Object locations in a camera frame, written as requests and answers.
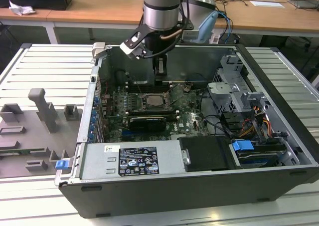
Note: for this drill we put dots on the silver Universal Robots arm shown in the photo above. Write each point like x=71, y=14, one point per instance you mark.
x=162, y=11

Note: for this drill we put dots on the CPU socket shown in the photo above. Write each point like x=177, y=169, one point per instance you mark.
x=164, y=107

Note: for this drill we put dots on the row of blue slot tabs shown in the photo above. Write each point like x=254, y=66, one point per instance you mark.
x=92, y=121

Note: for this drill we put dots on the grey case side latch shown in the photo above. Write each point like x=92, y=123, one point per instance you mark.
x=98, y=50

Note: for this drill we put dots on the wooden desk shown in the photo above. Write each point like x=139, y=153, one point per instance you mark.
x=99, y=11

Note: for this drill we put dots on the small white adapter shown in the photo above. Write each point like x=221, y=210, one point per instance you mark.
x=214, y=38

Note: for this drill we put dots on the black graphics card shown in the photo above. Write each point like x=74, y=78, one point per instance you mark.
x=148, y=123

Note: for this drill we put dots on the green motherboard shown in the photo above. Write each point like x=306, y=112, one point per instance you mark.
x=189, y=121

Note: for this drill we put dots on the silver metal drive cage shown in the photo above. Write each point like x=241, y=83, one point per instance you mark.
x=226, y=91

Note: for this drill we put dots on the white paper sheet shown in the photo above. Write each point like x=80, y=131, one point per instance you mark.
x=268, y=4

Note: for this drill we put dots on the black plastic air shroud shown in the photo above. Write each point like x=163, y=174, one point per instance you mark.
x=204, y=153

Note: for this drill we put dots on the grey power supply unit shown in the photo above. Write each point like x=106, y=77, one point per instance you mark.
x=99, y=161

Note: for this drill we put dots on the crumpled white paper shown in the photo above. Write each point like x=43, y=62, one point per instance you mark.
x=21, y=9

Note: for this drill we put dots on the hard disk in blue carrier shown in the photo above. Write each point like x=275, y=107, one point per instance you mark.
x=243, y=145

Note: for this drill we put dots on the blue case latch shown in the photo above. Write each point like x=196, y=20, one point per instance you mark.
x=61, y=164

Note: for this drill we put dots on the grey parts rack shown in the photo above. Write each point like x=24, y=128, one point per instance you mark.
x=30, y=136

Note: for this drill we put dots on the black open PC case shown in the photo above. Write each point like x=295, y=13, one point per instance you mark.
x=174, y=196

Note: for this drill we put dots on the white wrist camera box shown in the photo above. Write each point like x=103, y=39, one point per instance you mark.
x=130, y=47

